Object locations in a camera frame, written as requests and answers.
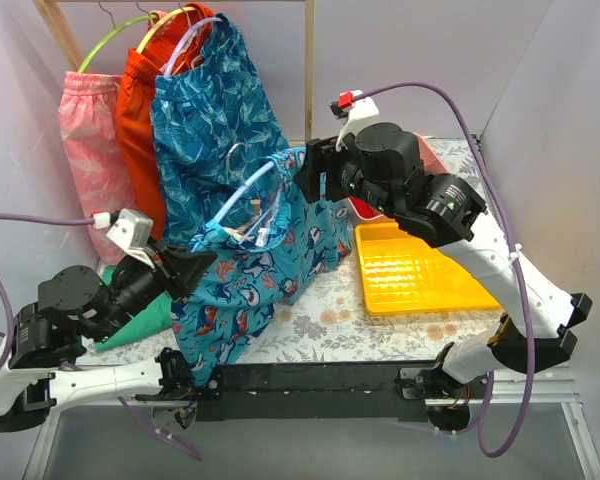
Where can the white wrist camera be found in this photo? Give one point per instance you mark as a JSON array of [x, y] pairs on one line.
[[129, 230], [357, 114]]

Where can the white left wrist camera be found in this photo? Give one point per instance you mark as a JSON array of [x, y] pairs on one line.
[[129, 230]]

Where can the green folded cloth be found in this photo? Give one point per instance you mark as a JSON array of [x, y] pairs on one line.
[[154, 319]]

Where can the orange shorts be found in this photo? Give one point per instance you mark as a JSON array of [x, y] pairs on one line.
[[134, 129]]

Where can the blue shark print shorts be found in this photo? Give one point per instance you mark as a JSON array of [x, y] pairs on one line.
[[270, 265]]

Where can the yellow plastic tray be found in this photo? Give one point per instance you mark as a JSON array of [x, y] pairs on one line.
[[401, 274]]

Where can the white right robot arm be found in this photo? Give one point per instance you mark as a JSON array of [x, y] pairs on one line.
[[382, 166]]

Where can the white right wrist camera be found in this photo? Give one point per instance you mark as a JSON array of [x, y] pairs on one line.
[[357, 114]]

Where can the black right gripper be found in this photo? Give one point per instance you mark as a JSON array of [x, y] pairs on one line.
[[323, 168]]

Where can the pink divided organizer box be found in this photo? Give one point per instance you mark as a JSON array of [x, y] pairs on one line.
[[362, 212]]

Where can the translucent white hanger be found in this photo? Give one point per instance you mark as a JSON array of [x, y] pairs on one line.
[[185, 41]]

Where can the wooden clothes rack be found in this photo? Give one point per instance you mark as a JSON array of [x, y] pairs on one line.
[[280, 37]]

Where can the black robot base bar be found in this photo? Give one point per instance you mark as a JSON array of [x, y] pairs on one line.
[[399, 390]]

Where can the teal leaf print shorts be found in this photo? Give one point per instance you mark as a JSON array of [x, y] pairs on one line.
[[211, 127]]

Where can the pink patterned shorts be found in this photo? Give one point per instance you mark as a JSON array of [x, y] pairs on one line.
[[87, 122]]

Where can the yellow hanger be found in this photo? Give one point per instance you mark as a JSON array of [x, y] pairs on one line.
[[161, 23]]

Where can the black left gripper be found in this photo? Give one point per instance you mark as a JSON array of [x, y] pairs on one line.
[[169, 273]]

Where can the floral table mat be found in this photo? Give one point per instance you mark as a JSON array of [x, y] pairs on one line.
[[330, 323]]

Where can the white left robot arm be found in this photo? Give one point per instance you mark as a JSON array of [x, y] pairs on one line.
[[40, 374]]

